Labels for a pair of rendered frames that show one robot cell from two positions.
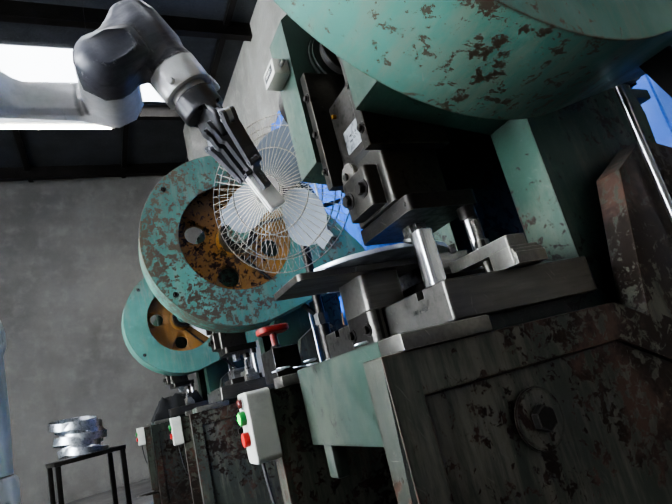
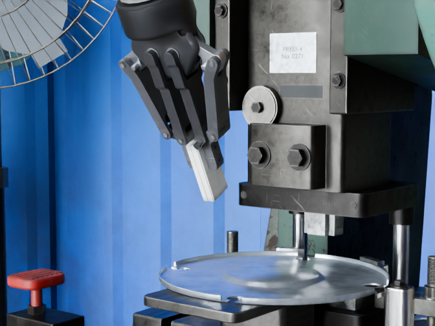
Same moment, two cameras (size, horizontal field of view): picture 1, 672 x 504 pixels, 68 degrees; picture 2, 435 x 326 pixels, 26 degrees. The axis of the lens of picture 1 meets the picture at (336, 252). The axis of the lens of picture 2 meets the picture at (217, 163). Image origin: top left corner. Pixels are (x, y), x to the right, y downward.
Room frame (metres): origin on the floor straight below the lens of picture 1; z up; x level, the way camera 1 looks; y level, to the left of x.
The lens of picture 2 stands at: (-0.13, 0.51, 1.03)
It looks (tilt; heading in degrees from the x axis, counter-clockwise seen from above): 5 degrees down; 335
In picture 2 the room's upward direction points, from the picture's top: straight up
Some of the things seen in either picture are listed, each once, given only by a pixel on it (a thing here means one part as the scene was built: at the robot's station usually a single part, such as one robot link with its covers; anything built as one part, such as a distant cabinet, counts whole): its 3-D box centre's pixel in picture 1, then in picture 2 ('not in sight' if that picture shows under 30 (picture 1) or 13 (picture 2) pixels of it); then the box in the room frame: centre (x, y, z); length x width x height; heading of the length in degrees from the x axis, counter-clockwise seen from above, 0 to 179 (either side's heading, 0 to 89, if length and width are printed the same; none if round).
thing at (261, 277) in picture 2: (371, 270); (272, 275); (0.91, -0.05, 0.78); 0.29 x 0.29 x 0.01
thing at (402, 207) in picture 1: (417, 224); (327, 202); (0.97, -0.17, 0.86); 0.20 x 0.16 x 0.05; 27
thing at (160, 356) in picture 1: (223, 375); not in sight; (4.22, 1.16, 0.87); 1.53 x 0.99 x 1.74; 120
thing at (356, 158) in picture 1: (375, 147); (311, 74); (0.95, -0.13, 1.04); 0.17 x 0.15 x 0.30; 117
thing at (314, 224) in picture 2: (414, 235); (322, 220); (0.96, -0.16, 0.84); 0.05 x 0.03 x 0.04; 27
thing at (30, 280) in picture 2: (274, 342); (36, 299); (1.15, 0.19, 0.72); 0.07 x 0.06 x 0.08; 117
